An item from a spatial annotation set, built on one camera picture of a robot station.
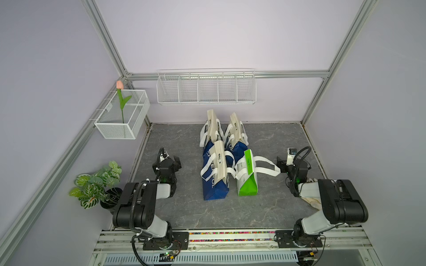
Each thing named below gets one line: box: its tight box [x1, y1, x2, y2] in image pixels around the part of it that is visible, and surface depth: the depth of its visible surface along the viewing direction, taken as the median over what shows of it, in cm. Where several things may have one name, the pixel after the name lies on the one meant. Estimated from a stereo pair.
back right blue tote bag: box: [230, 112, 250, 166], surface depth 90 cm
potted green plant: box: [69, 160, 123, 214], surface depth 65 cm
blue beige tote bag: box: [200, 140, 237, 201], surface depth 79 cm
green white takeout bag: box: [234, 149, 281, 197], surface depth 75 cm
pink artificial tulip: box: [115, 80, 133, 124], surface depth 85 cm
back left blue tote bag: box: [199, 109, 225, 158], surface depth 91 cm
